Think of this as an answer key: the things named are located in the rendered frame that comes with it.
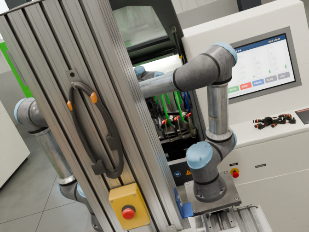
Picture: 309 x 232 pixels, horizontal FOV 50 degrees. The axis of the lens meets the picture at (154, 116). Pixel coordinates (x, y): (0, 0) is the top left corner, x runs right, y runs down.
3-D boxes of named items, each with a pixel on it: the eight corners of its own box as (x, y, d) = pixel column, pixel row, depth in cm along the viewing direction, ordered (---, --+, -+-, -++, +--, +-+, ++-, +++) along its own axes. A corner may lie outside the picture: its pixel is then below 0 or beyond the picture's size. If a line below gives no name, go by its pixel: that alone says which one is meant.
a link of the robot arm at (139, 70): (137, 72, 158) (126, 71, 164) (144, 92, 163) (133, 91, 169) (148, 64, 162) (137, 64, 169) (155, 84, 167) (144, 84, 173)
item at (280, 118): (256, 133, 190) (254, 125, 188) (252, 124, 200) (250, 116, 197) (297, 123, 186) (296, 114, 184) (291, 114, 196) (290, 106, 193)
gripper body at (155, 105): (146, 122, 171) (138, 101, 166) (147, 114, 179) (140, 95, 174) (160, 118, 170) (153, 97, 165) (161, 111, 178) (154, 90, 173)
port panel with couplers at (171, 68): (175, 108, 235) (163, 68, 221) (175, 107, 238) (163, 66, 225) (193, 104, 232) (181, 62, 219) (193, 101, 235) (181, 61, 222)
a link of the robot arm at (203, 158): (186, 178, 149) (178, 154, 143) (204, 160, 156) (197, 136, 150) (208, 185, 140) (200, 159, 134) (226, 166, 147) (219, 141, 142)
